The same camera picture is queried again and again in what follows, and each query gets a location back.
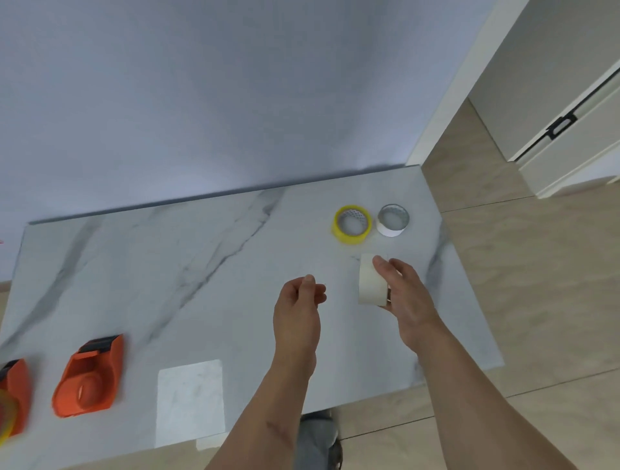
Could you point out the person's left hand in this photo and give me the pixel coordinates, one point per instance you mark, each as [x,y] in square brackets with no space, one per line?
[296,322]

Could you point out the white door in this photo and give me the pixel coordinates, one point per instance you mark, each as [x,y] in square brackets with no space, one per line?
[562,97]

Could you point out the small white tape roll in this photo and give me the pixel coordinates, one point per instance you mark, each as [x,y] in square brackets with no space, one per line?
[393,220]

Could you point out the person's right hand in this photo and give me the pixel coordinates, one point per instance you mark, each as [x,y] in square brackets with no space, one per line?
[410,300]

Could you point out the orange tape dispenser with roll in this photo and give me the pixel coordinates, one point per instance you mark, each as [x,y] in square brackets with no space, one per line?
[13,399]

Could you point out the person's left forearm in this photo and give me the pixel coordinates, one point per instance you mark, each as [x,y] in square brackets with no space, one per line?
[264,419]

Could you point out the person's right forearm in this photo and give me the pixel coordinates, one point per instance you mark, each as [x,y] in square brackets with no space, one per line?
[477,402]

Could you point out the person's left thumb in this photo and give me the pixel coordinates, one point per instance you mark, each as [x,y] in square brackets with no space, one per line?
[304,285]

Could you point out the person's grey trouser leg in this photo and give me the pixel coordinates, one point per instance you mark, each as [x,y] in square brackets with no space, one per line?
[317,441]

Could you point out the yellow tape roll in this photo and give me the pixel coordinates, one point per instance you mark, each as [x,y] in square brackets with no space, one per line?
[352,224]

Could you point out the person's right thumb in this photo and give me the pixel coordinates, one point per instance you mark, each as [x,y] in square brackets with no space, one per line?
[384,271]

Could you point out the white door frame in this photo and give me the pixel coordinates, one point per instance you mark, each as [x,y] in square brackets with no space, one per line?
[465,82]

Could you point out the white paper sheet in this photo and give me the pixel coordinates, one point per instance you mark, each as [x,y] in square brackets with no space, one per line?
[190,403]

